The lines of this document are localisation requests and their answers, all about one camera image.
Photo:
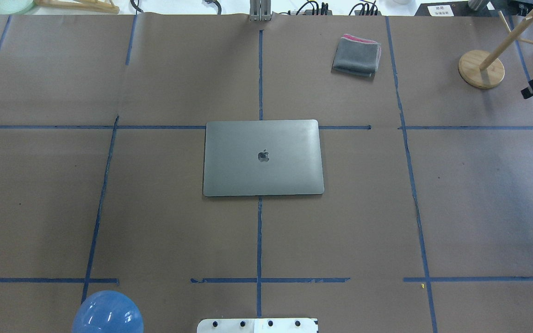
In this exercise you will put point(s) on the grey folded cloth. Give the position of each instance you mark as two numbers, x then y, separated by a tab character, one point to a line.
357	56

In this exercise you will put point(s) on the round wooden stand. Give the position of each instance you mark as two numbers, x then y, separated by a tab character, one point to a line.
482	69

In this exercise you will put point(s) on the aluminium frame post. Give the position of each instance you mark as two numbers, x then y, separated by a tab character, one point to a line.
260	10

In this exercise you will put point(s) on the light green plate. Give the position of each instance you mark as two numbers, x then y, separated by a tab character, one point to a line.
12	7

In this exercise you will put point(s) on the blue desk lamp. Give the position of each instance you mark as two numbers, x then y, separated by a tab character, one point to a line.
108	311

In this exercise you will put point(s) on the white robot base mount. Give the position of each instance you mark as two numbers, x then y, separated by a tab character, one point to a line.
259	325

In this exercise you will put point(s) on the wooden dish rack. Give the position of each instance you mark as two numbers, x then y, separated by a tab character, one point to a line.
102	6

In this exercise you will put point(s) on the grey laptop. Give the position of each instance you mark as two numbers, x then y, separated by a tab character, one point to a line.
263	158

